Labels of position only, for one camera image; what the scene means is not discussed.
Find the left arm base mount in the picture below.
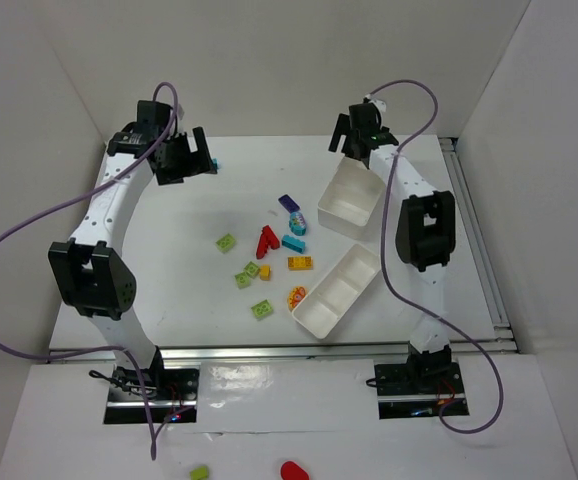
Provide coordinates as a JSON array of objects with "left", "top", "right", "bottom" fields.
[{"left": 88, "top": 368, "right": 200, "bottom": 425}]

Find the round teal patterned piece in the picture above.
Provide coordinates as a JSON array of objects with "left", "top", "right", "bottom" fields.
[{"left": 289, "top": 211, "right": 307, "bottom": 236}]

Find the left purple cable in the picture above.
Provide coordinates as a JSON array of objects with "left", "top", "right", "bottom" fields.
[{"left": 0, "top": 81, "right": 179, "bottom": 461}]

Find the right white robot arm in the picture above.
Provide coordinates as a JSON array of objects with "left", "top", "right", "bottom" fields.
[{"left": 328, "top": 103, "right": 456, "bottom": 377}]

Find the red object outside workspace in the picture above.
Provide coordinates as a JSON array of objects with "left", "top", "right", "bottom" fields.
[{"left": 280, "top": 461, "right": 310, "bottom": 480}]

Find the red stepped lego brick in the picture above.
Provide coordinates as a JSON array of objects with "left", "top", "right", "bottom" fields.
[{"left": 256, "top": 225, "right": 280, "bottom": 260}]

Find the green lego brick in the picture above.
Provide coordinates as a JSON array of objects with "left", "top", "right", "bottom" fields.
[
  {"left": 215, "top": 233, "right": 236, "bottom": 253},
  {"left": 251, "top": 299, "right": 274, "bottom": 320}
]

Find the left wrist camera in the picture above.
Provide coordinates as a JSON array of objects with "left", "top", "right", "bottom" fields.
[{"left": 136, "top": 100, "right": 173, "bottom": 134}]

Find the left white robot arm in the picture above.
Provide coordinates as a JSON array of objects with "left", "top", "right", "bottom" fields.
[{"left": 48, "top": 127, "right": 217, "bottom": 383}]

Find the white divided tray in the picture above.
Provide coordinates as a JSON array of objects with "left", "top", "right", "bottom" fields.
[
  {"left": 317, "top": 157, "right": 385, "bottom": 240},
  {"left": 292, "top": 244, "right": 381, "bottom": 340}
]

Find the teal lego brick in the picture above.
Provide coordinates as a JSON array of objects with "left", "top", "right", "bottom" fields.
[{"left": 281, "top": 235, "right": 306, "bottom": 254}]

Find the aluminium rail frame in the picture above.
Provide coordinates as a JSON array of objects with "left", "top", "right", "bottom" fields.
[{"left": 46, "top": 137, "right": 518, "bottom": 364}]

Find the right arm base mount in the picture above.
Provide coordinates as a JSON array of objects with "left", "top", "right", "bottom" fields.
[{"left": 365, "top": 362, "right": 469, "bottom": 420}]

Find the yellow rectangular lego brick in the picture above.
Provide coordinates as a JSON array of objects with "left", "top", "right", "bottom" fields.
[{"left": 287, "top": 256, "right": 313, "bottom": 271}]

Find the round orange patterned piece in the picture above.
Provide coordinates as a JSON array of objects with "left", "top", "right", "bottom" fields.
[{"left": 286, "top": 286, "right": 308, "bottom": 311}]

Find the green lego outside workspace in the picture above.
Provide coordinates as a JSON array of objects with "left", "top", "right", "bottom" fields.
[{"left": 189, "top": 465, "right": 209, "bottom": 480}]

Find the small green lego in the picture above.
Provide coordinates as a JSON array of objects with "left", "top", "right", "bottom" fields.
[
  {"left": 243, "top": 261, "right": 260, "bottom": 278},
  {"left": 234, "top": 272, "right": 251, "bottom": 289}
]

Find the purple lego brick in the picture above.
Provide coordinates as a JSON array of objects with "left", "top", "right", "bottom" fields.
[{"left": 278, "top": 194, "right": 300, "bottom": 213}]

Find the small yellow lego brick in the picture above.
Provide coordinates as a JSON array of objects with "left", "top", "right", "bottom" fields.
[{"left": 259, "top": 265, "right": 271, "bottom": 281}]

